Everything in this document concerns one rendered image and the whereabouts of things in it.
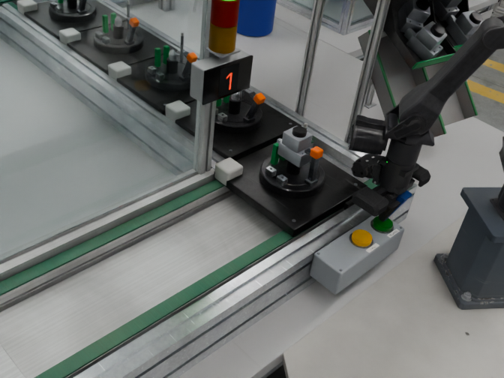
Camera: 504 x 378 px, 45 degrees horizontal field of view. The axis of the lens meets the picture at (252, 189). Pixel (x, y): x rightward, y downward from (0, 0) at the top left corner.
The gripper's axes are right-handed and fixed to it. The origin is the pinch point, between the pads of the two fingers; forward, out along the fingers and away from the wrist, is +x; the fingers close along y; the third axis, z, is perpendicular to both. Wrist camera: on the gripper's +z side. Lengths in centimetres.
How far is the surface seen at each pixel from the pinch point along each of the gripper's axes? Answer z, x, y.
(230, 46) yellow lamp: 30.5, -26.5, 17.5
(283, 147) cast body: 23.1, -4.1, 6.7
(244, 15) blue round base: 98, 7, -55
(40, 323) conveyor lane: 23, 9, 63
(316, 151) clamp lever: 15.7, -6.8, 5.1
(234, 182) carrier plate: 27.5, 3.8, 15.7
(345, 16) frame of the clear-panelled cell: 79, 8, -87
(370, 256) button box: -3.8, 6.0, 7.9
